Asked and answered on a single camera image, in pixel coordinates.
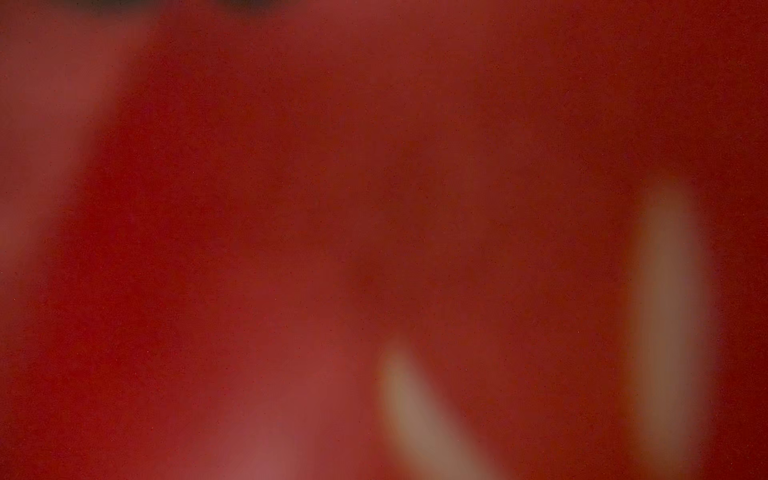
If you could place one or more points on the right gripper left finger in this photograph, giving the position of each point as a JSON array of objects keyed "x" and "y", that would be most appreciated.
[{"x": 427, "y": 437}]

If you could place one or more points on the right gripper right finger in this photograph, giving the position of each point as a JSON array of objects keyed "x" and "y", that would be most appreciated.
[{"x": 671, "y": 333}]

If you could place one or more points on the red white paper bag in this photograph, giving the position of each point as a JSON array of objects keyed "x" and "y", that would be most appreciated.
[{"x": 217, "y": 215}]

